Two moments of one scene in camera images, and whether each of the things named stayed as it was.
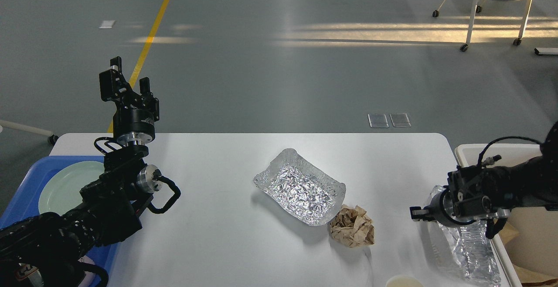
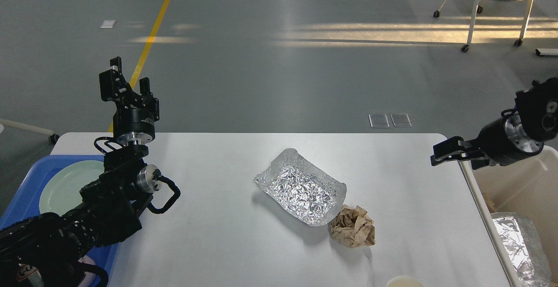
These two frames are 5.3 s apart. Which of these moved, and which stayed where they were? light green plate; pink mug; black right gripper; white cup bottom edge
Moved: black right gripper
Stayed: white cup bottom edge; light green plate; pink mug
